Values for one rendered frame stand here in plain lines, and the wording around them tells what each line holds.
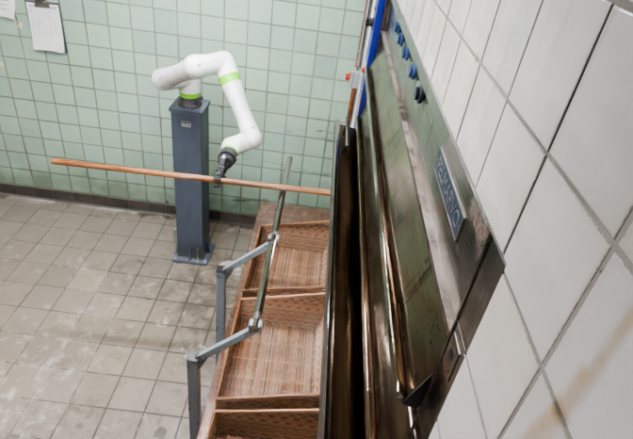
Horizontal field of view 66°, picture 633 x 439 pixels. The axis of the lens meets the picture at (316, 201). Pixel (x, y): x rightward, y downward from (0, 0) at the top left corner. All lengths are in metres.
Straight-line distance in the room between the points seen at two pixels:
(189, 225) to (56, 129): 1.30
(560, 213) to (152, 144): 3.55
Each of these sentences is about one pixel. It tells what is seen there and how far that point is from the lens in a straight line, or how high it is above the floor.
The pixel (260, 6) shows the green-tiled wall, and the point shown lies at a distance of 3.33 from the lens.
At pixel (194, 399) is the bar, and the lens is 2.10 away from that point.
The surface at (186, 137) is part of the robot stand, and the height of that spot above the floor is 1.02.
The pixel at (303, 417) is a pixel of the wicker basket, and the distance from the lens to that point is 1.99.
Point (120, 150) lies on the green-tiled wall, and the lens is 4.02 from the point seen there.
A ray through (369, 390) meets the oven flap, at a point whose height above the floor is 1.47.
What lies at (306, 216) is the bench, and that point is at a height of 0.58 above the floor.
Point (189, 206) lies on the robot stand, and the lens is 3.42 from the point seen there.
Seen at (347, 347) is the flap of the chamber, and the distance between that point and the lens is 1.38.
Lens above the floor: 2.45
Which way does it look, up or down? 34 degrees down
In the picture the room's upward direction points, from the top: 8 degrees clockwise
